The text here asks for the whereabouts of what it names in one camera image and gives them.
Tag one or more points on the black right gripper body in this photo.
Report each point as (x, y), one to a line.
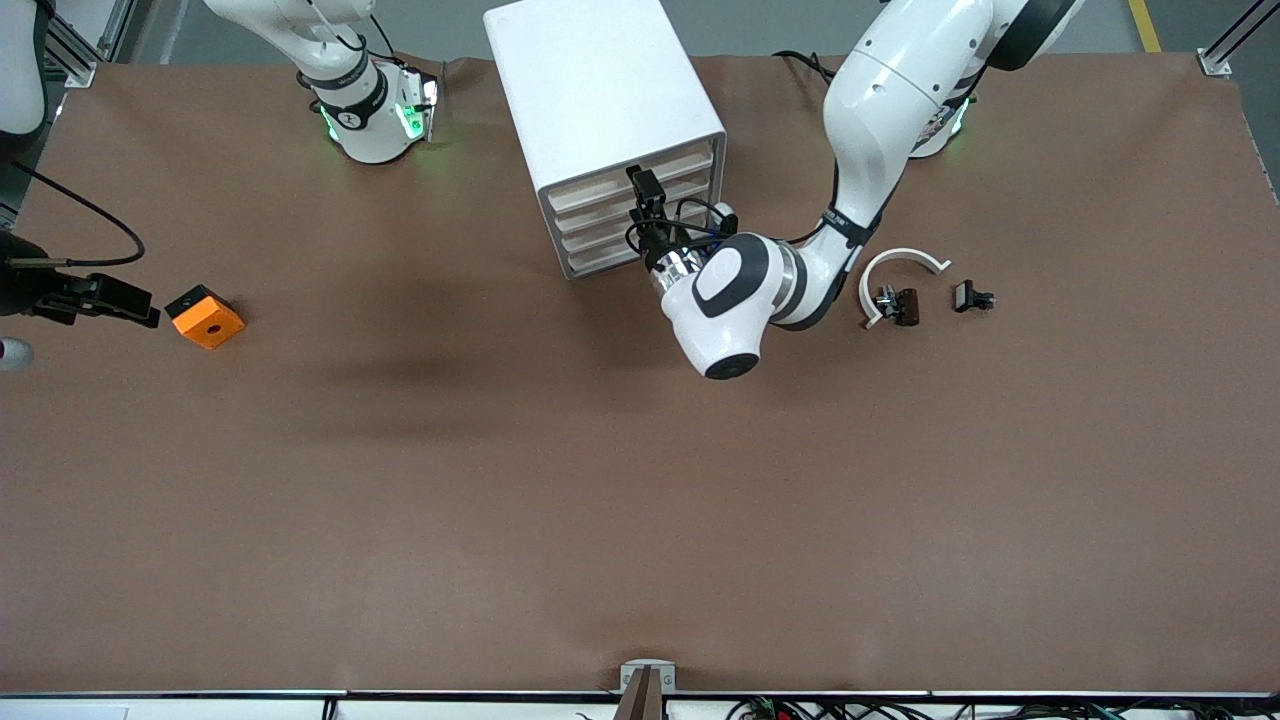
(22, 288)

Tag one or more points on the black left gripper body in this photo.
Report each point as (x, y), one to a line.
(654, 243)

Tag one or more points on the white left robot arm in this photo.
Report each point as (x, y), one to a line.
(880, 100)

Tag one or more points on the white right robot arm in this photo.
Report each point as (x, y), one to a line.
(370, 120)

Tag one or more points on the orange and black box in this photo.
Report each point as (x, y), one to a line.
(208, 320)

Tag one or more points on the white curved plastic piece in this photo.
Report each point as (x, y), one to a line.
(900, 255)

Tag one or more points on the small brown electrical component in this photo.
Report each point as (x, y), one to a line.
(903, 305)

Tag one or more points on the brown table mat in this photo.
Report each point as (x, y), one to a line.
(640, 500)

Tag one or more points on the small black electrical component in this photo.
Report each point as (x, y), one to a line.
(968, 296)

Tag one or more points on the aluminium frame profile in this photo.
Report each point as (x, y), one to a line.
(85, 55)
(1215, 63)

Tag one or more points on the white table edge rail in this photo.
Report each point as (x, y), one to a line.
(200, 708)

